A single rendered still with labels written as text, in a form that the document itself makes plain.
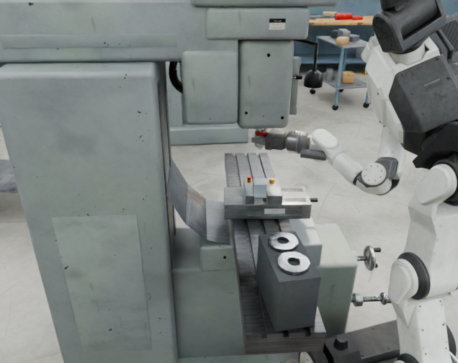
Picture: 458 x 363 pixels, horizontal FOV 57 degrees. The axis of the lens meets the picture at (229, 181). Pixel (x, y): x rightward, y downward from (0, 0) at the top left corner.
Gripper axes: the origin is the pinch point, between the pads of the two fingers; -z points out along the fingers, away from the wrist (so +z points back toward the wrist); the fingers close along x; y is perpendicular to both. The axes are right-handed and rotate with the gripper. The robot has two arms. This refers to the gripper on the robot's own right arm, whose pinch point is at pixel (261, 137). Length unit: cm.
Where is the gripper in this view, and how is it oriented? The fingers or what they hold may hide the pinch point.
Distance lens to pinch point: 168.0
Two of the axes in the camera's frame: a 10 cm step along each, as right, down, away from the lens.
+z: 9.5, 1.4, -2.8
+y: 0.1, 8.8, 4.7
